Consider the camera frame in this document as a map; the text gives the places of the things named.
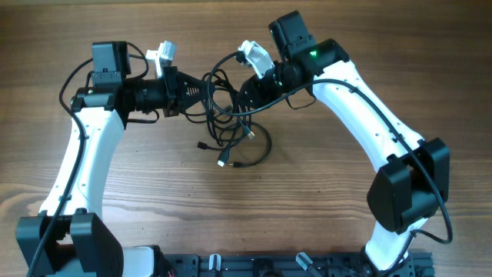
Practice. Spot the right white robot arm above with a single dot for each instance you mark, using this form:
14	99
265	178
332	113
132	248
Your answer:
412	174

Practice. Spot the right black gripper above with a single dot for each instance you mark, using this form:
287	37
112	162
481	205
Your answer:
255	86

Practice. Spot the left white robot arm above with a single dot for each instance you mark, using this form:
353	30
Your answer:
68	236

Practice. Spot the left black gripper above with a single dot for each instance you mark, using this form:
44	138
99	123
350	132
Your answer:
177	98

